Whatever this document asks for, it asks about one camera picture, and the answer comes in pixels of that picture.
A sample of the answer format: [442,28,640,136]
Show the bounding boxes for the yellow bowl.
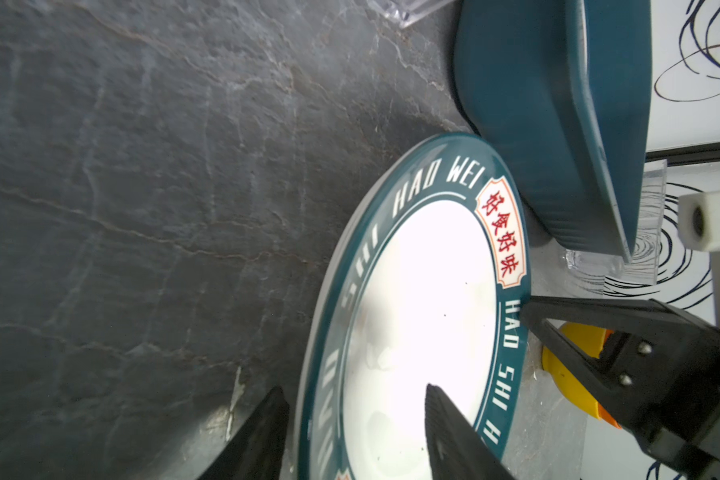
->
[541,322,613,419]

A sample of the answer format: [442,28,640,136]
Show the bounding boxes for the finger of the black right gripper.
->
[520,296,717,420]

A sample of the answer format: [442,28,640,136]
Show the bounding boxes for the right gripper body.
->
[623,328,720,479]

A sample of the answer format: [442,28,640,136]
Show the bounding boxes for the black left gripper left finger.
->
[199,386,290,480]

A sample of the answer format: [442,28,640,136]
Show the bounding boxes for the teal plastic bin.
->
[453,1,652,261]

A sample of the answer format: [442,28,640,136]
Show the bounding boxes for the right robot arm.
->
[520,191,720,479]

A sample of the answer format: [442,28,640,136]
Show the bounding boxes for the black corner frame post right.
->
[646,142,720,166]

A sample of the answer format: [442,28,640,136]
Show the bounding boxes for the teal rimmed white plate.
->
[294,133,531,479]

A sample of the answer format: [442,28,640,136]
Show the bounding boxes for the orange bowl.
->
[597,329,621,429]

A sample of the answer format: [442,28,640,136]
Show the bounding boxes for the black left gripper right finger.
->
[425,384,514,480]

